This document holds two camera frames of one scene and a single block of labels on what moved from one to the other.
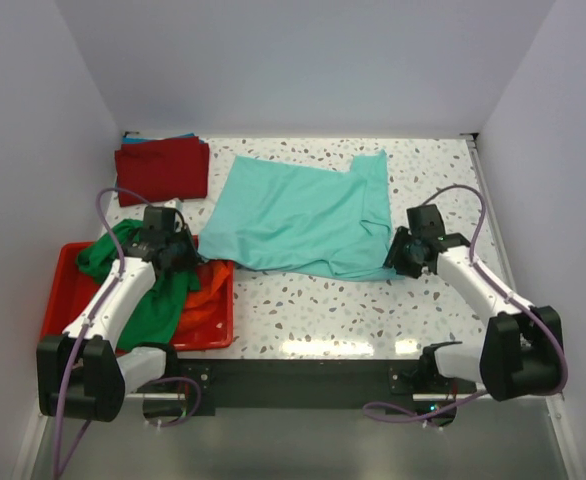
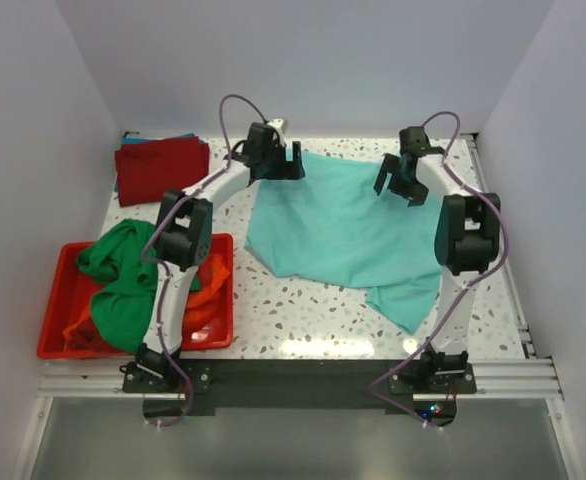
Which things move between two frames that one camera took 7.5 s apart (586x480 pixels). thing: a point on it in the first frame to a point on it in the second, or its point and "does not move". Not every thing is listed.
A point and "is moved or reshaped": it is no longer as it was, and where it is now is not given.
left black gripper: [178, 255] to [277, 166]
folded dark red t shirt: [163, 170] does not move
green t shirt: [155, 318] does not move
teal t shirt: [324, 219] is moved or reshaped
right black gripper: [404, 255] to [403, 181]
